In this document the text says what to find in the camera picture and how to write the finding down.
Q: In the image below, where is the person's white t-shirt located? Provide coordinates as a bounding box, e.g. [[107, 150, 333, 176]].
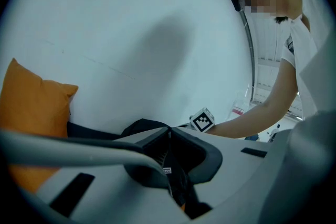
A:
[[280, 0, 336, 122]]

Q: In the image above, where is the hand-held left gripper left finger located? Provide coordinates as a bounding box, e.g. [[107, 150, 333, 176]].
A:
[[0, 126, 196, 224]]

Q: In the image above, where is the clear box with red label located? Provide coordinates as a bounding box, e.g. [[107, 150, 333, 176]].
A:
[[228, 90, 251, 120]]

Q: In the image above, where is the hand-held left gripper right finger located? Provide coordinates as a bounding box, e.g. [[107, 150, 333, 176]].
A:
[[170, 110, 336, 224]]

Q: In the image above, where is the person's right forearm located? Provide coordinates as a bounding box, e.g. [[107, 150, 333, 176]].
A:
[[205, 101, 286, 140]]

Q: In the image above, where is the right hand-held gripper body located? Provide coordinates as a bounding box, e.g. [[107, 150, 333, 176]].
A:
[[188, 106, 216, 134]]

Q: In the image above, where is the grey wall conduit pipe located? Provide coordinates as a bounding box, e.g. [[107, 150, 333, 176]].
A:
[[203, 0, 257, 103]]

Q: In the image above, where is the orange pillow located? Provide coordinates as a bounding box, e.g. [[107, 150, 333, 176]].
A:
[[0, 57, 79, 194]]

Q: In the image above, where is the black head-worn camera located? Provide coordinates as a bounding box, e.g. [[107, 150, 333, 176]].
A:
[[229, 0, 246, 13]]

